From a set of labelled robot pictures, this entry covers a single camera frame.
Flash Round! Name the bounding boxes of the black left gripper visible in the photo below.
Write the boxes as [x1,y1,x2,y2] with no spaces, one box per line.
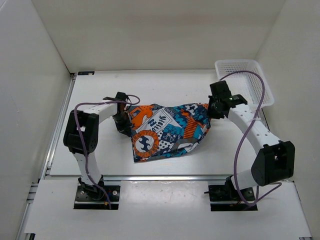
[112,111,132,136]

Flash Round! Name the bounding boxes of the colourful patterned shorts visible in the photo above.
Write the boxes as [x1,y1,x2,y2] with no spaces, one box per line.
[128,103,211,163]

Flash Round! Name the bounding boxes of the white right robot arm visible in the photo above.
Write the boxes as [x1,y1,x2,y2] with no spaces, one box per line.
[207,94,296,200]

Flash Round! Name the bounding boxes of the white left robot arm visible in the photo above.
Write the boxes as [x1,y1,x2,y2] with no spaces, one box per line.
[63,92,133,204]

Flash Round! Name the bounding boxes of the white plastic mesh basket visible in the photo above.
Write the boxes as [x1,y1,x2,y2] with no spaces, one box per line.
[214,59,275,109]

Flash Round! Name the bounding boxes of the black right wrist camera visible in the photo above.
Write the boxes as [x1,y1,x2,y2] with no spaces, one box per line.
[209,80,232,99]

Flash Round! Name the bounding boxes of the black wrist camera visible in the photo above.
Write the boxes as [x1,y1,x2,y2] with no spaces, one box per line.
[115,91,129,102]
[209,80,232,99]

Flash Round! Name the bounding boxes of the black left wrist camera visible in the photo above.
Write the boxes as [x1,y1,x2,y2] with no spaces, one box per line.
[115,91,129,102]

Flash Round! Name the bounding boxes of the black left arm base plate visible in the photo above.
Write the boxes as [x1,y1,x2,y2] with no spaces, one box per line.
[73,185,121,211]

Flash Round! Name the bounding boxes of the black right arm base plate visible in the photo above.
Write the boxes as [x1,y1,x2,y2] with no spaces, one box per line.
[204,185,258,212]

